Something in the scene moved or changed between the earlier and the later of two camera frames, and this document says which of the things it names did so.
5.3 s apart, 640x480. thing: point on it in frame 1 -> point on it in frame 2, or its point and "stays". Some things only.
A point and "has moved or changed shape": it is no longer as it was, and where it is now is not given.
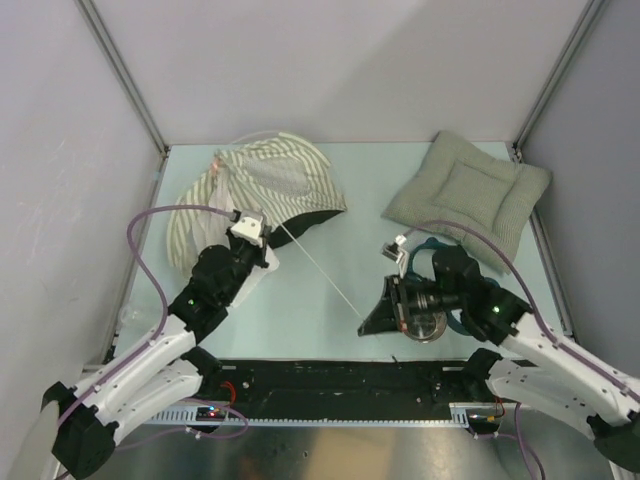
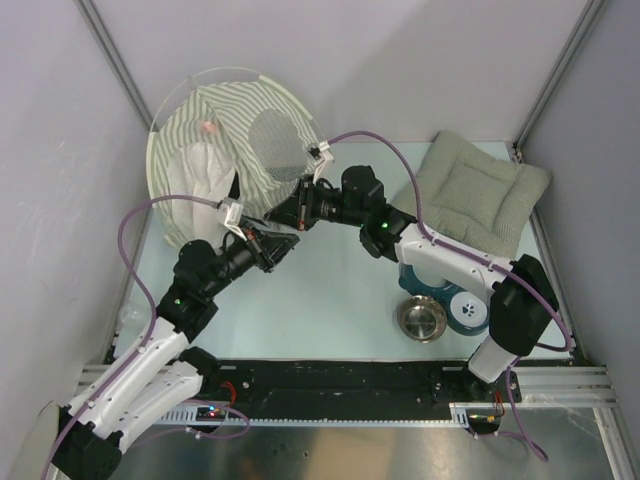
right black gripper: [390, 312] -> [298, 209]
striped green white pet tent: [282, 177] has moved or changed shape
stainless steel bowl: [426, 326] stays
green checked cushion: [460, 194] stays
